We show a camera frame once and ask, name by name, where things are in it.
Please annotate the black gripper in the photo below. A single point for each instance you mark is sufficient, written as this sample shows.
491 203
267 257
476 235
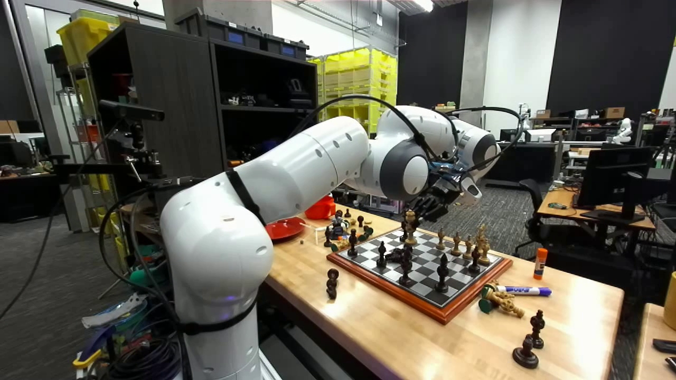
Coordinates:
437 200

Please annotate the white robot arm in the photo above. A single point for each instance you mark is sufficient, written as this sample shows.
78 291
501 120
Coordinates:
216 239

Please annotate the black bishop chess piece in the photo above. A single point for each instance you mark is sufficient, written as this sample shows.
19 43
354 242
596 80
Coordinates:
407 265

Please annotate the black king chess piece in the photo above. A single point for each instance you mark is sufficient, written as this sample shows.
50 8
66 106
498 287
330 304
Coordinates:
443 274

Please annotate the black chess piece lying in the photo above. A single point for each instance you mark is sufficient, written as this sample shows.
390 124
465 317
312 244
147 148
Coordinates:
333 283

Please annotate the black chess piece on table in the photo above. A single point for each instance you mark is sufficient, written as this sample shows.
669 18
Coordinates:
537 326

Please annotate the wooden framed chessboard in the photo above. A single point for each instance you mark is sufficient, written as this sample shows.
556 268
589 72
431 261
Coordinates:
461 281

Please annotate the red plastic bowl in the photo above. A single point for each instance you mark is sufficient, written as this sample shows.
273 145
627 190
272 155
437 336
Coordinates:
322 209

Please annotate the blue cap marker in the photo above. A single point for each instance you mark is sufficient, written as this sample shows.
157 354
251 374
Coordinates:
522 291

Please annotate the orange glue stick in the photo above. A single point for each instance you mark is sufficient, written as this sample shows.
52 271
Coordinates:
539 263

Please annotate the red plate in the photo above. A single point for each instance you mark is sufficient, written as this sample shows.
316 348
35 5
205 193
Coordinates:
286 230

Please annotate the yellow bin rack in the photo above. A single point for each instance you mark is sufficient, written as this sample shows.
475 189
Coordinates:
355 84

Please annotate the black pawn on table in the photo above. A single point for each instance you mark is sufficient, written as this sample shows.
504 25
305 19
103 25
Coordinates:
525 355

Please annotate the black computer monitor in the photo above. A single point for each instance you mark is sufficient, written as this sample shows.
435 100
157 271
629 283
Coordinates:
613 177

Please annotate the black shelving unit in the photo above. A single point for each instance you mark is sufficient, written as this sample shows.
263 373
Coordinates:
178 105

